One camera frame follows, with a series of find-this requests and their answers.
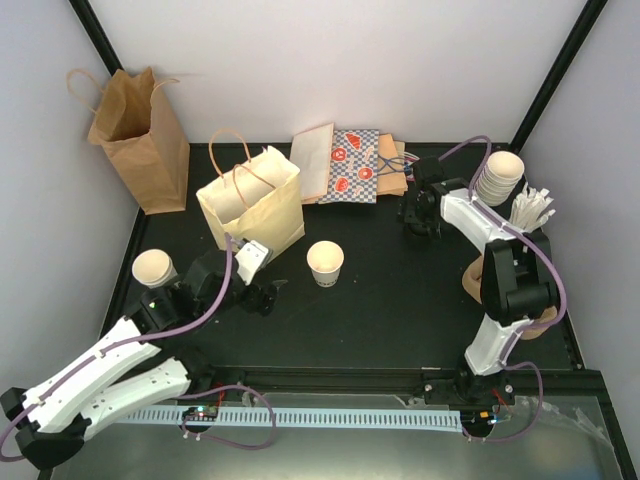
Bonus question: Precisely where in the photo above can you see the black right frame post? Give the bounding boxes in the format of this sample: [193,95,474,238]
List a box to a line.
[509,0,608,154]

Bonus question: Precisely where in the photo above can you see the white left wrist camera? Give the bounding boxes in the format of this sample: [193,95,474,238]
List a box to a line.
[234,240,273,286]

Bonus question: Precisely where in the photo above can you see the white flat paper bag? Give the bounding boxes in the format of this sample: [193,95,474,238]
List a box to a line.
[289,123,334,204]

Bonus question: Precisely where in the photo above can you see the purple cable loop at front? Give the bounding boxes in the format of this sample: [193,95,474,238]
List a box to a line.
[179,383,277,449]

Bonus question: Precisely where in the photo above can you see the light blue slotted cable duct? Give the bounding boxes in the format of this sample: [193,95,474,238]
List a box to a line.
[119,405,462,433]

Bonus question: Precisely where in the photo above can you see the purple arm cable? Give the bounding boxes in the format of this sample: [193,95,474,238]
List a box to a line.
[437,134,569,445]
[0,232,251,462]

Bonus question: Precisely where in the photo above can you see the stack of white paper cups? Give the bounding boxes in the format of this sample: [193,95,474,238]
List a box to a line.
[475,151,525,207]

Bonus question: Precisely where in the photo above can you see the left stack of paper cups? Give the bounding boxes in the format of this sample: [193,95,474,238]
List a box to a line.
[131,249,177,288]

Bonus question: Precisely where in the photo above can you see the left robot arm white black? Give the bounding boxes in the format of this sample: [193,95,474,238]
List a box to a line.
[1,241,278,470]

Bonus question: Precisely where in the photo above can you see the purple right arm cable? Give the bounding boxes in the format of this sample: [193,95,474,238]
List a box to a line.
[437,134,569,445]

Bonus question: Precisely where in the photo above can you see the small circuit board with LEDs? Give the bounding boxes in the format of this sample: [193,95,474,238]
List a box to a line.
[182,406,219,422]

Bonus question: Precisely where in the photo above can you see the glass of wrapped stirrers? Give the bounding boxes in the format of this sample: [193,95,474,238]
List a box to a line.
[509,183,556,232]

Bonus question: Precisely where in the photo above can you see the coloured bag handle cords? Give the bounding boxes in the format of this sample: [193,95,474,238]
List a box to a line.
[377,149,426,182]

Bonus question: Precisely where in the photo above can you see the black frame post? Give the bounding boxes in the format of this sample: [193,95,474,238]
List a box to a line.
[509,0,608,154]
[69,0,123,76]

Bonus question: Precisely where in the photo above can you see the standing brown paper bag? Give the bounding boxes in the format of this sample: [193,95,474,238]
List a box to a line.
[66,68,190,215]

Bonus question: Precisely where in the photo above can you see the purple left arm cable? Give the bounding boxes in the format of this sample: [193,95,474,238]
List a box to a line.
[0,232,251,462]

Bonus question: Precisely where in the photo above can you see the black left frame post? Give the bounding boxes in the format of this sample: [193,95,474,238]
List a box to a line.
[69,0,123,76]

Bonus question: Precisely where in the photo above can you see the brown flat paper bag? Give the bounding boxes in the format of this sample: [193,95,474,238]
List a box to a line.
[377,134,408,196]

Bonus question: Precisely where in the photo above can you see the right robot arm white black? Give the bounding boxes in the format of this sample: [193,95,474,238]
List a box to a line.
[398,158,560,404]

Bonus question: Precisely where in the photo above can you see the single white paper cup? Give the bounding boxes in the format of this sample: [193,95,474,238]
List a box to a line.
[306,241,344,288]

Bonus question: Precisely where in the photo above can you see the cream paper bag with handles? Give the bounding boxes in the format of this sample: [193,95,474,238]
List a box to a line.
[196,128,305,257]

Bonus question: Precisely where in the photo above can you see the blue checkered paper bag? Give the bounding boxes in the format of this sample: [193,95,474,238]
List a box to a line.
[315,129,380,204]

